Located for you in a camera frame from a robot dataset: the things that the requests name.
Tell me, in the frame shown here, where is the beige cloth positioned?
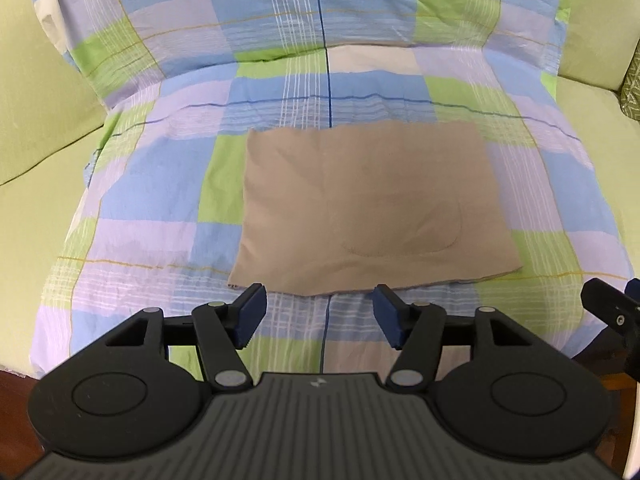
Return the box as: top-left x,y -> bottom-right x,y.
229,120 -> 521,296

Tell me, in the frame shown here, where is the green textured cushion front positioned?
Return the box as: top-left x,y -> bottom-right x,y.
618,42 -> 640,122

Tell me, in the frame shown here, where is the plaid blue green sheet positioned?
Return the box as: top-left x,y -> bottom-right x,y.
29,0 -> 632,376

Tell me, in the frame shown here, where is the light green sofa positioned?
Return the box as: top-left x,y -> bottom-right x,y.
1,0 -> 639,377

